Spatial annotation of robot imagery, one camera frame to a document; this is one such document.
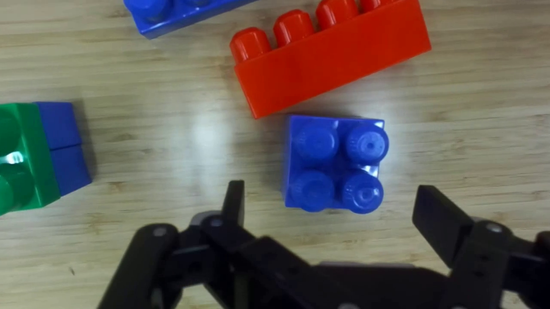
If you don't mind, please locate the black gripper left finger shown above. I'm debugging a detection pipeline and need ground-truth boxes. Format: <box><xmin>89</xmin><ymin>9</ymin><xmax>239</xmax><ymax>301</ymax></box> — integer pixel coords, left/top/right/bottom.
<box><xmin>96</xmin><ymin>179</ymin><xmax>272</xmax><ymax>309</ymax></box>

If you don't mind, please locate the green square toy block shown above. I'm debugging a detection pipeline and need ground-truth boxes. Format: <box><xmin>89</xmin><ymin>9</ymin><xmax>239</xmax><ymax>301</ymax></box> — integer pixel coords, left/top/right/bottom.
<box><xmin>0</xmin><ymin>102</ymin><xmax>62</xmax><ymax>217</ymax></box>

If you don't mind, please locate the blue long toy block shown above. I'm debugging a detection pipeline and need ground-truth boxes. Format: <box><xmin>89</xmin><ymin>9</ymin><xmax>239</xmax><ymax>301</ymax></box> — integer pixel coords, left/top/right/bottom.
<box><xmin>122</xmin><ymin>0</ymin><xmax>254</xmax><ymax>42</ymax></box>

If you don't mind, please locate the blue square toy block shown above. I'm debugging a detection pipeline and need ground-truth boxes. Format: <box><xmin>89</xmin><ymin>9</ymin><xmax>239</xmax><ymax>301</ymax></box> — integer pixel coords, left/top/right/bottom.
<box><xmin>34</xmin><ymin>102</ymin><xmax>93</xmax><ymax>198</ymax></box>
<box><xmin>284</xmin><ymin>115</ymin><xmax>392</xmax><ymax>215</ymax></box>

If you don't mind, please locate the red long toy block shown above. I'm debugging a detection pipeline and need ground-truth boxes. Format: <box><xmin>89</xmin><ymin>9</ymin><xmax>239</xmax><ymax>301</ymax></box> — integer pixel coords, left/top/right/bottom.
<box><xmin>229</xmin><ymin>0</ymin><xmax>433</xmax><ymax>121</ymax></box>

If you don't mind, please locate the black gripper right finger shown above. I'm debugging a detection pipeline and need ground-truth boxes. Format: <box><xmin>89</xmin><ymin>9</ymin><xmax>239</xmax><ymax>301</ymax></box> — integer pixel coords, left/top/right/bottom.
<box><xmin>411</xmin><ymin>184</ymin><xmax>550</xmax><ymax>309</ymax></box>

